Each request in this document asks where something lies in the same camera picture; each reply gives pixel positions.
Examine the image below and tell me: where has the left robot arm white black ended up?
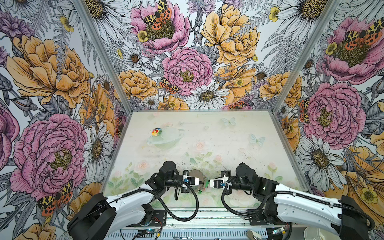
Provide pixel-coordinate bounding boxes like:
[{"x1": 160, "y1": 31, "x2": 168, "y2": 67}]
[{"x1": 67, "y1": 161, "x2": 189, "y2": 240}]

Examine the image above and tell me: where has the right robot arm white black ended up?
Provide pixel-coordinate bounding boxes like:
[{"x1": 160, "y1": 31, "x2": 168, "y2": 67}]
[{"x1": 211, "y1": 163, "x2": 376, "y2": 240}]

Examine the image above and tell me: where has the colourful small toy ball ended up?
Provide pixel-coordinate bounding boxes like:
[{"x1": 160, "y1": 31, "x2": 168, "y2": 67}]
[{"x1": 152, "y1": 128, "x2": 162, "y2": 137}]

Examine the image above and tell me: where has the white tape roll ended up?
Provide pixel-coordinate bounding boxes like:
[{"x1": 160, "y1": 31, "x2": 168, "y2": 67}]
[{"x1": 246, "y1": 230, "x2": 262, "y2": 240}]

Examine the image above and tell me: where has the white paper cup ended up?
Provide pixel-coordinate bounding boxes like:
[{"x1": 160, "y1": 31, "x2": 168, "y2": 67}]
[{"x1": 304, "y1": 227, "x2": 340, "y2": 240}]

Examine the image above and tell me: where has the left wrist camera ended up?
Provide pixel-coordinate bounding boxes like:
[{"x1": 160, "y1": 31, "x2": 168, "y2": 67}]
[{"x1": 183, "y1": 176, "x2": 202, "y2": 186}]

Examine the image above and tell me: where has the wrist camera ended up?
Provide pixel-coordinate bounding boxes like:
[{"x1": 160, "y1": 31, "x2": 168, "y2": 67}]
[
  {"x1": 209, "y1": 177, "x2": 229, "y2": 189},
  {"x1": 183, "y1": 176, "x2": 202, "y2": 186}
]

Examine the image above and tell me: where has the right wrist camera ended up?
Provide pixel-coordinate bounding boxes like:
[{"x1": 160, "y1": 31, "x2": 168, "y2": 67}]
[{"x1": 209, "y1": 177, "x2": 229, "y2": 189}]

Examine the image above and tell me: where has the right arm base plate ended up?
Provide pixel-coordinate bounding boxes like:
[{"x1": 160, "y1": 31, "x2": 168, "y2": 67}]
[{"x1": 244, "y1": 210, "x2": 287, "y2": 226}]

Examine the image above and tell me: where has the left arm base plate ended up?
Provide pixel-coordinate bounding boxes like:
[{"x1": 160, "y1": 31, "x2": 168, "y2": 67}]
[{"x1": 139, "y1": 210, "x2": 168, "y2": 227}]

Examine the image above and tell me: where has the aluminium front rail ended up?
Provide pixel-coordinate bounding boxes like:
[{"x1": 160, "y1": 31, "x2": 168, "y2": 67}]
[{"x1": 107, "y1": 208, "x2": 278, "y2": 235}]

